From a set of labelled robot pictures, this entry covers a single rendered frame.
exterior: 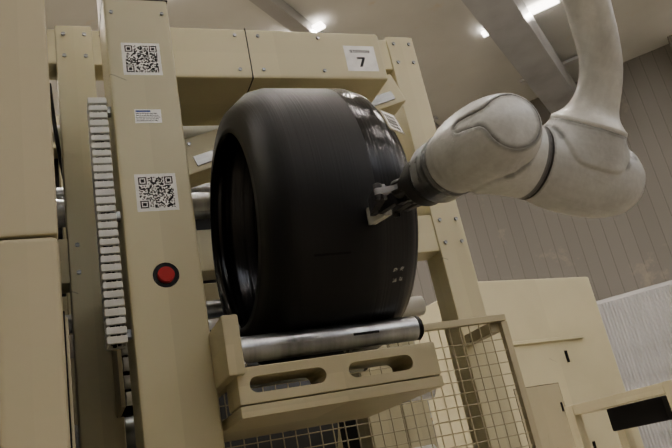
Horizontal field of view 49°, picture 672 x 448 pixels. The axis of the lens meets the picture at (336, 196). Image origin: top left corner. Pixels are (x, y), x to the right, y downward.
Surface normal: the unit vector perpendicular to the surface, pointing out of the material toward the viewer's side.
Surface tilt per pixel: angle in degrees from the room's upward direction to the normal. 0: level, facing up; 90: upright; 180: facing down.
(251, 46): 90
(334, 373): 90
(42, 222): 90
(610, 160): 117
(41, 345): 90
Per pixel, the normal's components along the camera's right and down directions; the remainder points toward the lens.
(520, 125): 0.30, -0.24
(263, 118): -0.48, -0.55
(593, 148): 0.18, -0.01
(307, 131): 0.25, -0.63
